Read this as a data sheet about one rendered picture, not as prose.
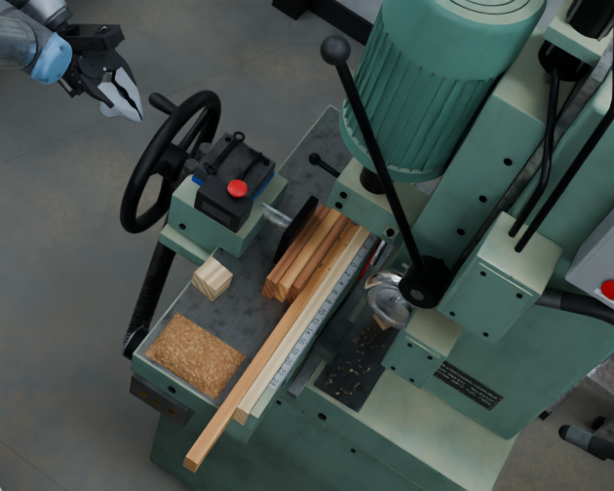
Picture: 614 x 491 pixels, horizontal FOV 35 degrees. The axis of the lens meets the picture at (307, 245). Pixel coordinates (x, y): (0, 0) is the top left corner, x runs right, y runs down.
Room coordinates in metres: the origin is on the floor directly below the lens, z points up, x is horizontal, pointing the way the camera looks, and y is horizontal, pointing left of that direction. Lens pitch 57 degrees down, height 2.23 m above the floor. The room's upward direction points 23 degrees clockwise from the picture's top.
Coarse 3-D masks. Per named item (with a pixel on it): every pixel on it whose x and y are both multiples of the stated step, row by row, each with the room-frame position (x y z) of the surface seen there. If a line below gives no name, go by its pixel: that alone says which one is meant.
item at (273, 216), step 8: (312, 200) 0.87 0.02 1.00; (264, 208) 0.84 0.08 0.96; (272, 208) 0.85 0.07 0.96; (304, 208) 0.85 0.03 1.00; (312, 208) 0.85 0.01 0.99; (264, 216) 0.83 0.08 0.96; (272, 216) 0.83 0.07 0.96; (280, 216) 0.84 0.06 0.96; (296, 216) 0.83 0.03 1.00; (304, 216) 0.84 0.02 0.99; (272, 224) 0.83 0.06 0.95; (280, 224) 0.83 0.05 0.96; (288, 224) 0.83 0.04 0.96; (296, 224) 0.82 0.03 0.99; (304, 224) 0.84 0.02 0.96; (288, 232) 0.80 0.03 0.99; (296, 232) 0.81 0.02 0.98; (288, 240) 0.79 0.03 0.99; (280, 248) 0.79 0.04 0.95; (280, 256) 0.79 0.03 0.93
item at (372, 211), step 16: (352, 160) 0.91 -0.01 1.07; (352, 176) 0.88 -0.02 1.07; (336, 192) 0.87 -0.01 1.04; (352, 192) 0.86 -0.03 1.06; (368, 192) 0.87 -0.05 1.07; (400, 192) 0.89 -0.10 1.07; (416, 192) 0.90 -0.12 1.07; (336, 208) 0.86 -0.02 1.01; (352, 208) 0.86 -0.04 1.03; (368, 208) 0.86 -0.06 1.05; (384, 208) 0.85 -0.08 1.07; (416, 208) 0.88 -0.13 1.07; (368, 224) 0.85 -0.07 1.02; (384, 224) 0.85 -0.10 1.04; (400, 240) 0.84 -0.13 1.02
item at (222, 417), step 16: (352, 224) 0.89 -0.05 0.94; (336, 240) 0.86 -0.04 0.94; (336, 256) 0.83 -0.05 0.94; (304, 288) 0.75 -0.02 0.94; (304, 304) 0.72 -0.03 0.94; (288, 320) 0.69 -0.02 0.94; (272, 336) 0.65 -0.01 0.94; (272, 352) 0.63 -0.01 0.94; (256, 368) 0.59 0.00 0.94; (240, 384) 0.56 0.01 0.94; (224, 400) 0.53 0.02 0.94; (240, 400) 0.54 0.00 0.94; (224, 416) 0.51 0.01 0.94; (208, 432) 0.48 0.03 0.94; (192, 448) 0.45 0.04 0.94; (208, 448) 0.46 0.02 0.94; (192, 464) 0.43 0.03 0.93
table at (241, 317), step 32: (320, 128) 1.09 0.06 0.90; (288, 160) 0.99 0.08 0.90; (288, 192) 0.93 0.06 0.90; (320, 192) 0.96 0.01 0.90; (192, 256) 0.77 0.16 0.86; (224, 256) 0.77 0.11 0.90; (256, 256) 0.79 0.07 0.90; (192, 288) 0.69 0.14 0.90; (256, 288) 0.74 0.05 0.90; (160, 320) 0.63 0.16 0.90; (192, 320) 0.65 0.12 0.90; (224, 320) 0.67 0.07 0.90; (256, 320) 0.69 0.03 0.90; (256, 352) 0.64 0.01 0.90; (160, 384) 0.55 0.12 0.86
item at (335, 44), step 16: (336, 48) 0.76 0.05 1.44; (336, 64) 0.76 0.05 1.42; (352, 80) 0.77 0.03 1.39; (352, 96) 0.76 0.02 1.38; (368, 128) 0.76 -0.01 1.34; (368, 144) 0.75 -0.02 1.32; (384, 176) 0.75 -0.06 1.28; (400, 208) 0.74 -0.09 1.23; (400, 224) 0.73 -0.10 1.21; (416, 256) 0.73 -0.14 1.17; (432, 256) 0.75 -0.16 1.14; (416, 272) 0.72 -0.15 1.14; (432, 272) 0.73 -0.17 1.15; (448, 272) 0.74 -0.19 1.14; (400, 288) 0.71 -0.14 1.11; (416, 288) 0.71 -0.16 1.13; (432, 288) 0.71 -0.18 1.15; (416, 304) 0.70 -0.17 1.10; (432, 304) 0.70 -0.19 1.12
